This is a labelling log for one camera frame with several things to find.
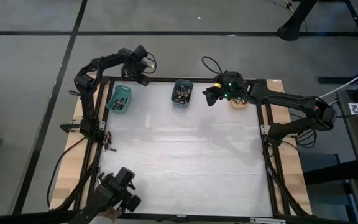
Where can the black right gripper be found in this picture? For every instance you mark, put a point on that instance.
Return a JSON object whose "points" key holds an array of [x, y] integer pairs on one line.
{"points": [[213, 96]]}

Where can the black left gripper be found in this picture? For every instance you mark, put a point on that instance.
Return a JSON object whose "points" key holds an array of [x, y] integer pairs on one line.
{"points": [[135, 71]]}

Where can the teal plastic bin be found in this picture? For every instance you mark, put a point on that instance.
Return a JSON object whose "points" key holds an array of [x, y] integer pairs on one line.
{"points": [[123, 88]]}

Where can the yellow plastic bin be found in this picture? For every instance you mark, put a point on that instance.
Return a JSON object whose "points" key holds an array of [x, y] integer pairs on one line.
{"points": [[239, 105]]}

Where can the blue-grey plastic bin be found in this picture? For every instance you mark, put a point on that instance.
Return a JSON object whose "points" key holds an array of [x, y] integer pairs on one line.
{"points": [[182, 82]]}

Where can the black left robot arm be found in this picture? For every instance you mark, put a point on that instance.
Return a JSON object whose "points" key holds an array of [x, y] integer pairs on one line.
{"points": [[87, 102]]}

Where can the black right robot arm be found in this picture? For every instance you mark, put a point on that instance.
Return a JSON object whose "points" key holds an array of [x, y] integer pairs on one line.
{"points": [[291, 99]]}

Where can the wooden base board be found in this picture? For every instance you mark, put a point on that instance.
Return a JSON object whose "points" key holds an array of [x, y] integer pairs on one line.
{"points": [[70, 165], [297, 186]]}

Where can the metal base plate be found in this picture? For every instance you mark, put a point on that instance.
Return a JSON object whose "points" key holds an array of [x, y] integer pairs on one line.
{"points": [[265, 129], [102, 125]]}

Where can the black floor stand post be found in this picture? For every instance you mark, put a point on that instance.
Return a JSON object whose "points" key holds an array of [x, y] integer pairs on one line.
{"points": [[294, 21]]}

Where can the black desk leg frame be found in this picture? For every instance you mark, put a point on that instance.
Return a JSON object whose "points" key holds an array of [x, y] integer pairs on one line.
{"points": [[337, 80]]}

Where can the black diagonal frame strut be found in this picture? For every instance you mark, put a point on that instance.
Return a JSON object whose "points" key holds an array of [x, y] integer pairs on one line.
{"points": [[82, 186], [291, 199]]}

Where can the silver frame bracket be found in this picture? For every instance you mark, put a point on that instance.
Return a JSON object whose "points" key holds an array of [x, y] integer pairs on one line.
{"points": [[267, 221]]}

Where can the black overhead frame bar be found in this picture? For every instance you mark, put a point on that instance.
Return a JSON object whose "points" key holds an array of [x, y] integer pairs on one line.
{"points": [[26, 217]]}

